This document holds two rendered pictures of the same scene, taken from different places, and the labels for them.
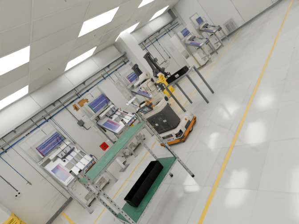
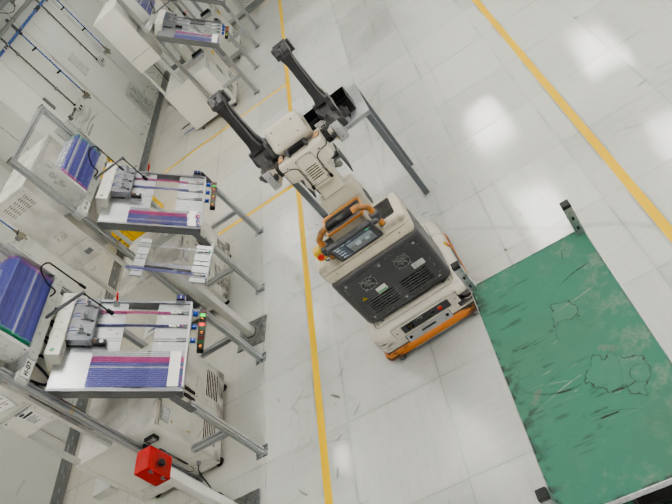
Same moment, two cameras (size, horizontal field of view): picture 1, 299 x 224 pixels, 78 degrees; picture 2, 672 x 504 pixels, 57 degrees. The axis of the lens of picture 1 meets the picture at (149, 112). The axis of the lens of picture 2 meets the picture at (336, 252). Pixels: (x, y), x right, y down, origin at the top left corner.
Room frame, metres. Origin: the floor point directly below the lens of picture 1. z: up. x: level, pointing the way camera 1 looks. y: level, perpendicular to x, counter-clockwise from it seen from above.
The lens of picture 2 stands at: (1.25, 1.47, 2.62)
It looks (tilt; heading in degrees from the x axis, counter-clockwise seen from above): 35 degrees down; 327
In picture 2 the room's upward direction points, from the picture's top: 44 degrees counter-clockwise
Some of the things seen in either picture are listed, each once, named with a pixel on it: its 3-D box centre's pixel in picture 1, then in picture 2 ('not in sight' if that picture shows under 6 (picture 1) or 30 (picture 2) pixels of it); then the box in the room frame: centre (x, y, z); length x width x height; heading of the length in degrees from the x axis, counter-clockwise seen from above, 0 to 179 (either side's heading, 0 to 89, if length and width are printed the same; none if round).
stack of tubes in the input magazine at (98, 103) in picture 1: (98, 103); (14, 302); (4.87, 0.86, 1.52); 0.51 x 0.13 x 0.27; 126
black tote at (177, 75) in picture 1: (176, 75); (314, 123); (4.19, -1.02, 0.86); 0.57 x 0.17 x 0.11; 41
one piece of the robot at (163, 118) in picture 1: (159, 114); (376, 252); (3.41, -0.12, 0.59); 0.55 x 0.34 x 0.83; 41
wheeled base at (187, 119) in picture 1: (175, 128); (411, 286); (3.47, -0.19, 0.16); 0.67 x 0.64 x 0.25; 131
